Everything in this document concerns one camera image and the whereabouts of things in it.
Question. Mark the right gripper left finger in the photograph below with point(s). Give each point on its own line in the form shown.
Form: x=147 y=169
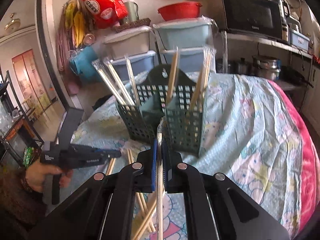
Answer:
x=153 y=165

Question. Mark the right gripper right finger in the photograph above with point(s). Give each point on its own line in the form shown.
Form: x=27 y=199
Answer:
x=167 y=168

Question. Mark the chopsticks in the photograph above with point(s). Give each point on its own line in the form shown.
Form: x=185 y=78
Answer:
x=159 y=179
x=129 y=215

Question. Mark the dark green utensil holder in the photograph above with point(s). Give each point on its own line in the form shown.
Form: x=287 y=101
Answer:
x=185 y=125

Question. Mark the chopsticks compartment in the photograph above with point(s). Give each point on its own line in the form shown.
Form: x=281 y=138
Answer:
x=172 y=76
x=202 y=81
x=111 y=78

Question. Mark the white kitchen cabinets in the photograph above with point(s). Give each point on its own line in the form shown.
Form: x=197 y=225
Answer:
x=311 y=105

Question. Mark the person's left hand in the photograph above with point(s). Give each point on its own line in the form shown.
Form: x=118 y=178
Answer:
x=36 y=173

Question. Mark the teal hanging bag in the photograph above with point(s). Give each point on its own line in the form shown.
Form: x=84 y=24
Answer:
x=81 y=65

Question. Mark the blue middle left drawer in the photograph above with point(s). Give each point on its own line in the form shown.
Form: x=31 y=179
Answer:
x=139 y=63

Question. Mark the blue middle right drawer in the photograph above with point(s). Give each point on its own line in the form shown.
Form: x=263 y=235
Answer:
x=190 y=59

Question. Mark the cream top storage drawer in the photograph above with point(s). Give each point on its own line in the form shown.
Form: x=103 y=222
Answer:
x=129 y=42

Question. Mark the yellow hanging bags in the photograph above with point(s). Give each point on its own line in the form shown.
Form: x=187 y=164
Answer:
x=75 y=22

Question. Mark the ceiling lamp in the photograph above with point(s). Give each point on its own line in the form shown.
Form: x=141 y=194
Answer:
x=13 y=25

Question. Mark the light blue top drawer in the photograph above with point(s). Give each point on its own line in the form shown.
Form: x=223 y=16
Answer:
x=185 y=33

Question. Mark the pink blanket under cloth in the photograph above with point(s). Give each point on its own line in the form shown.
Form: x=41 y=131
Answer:
x=309 y=187

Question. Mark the stainless steel pot stack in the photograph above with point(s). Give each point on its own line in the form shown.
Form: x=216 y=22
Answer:
x=266 y=67

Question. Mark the wicker basket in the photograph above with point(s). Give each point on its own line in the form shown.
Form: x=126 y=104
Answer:
x=131 y=25

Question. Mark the black frying pan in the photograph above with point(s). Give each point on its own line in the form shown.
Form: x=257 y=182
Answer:
x=292 y=76

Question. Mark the red printed shopping bag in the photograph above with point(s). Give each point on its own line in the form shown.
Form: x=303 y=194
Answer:
x=106 y=12

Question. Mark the metal shelf rack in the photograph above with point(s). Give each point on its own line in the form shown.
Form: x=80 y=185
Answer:
x=235 y=46

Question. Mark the red plastic basin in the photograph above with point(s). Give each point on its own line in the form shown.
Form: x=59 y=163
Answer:
x=180 y=10

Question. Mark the black microwave oven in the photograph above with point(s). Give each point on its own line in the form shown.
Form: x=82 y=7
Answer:
x=256 y=17

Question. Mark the small blue box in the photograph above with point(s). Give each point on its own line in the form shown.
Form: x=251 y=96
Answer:
x=299 y=40

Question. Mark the black electric kettle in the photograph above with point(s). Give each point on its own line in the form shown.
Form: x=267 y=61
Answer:
x=283 y=7

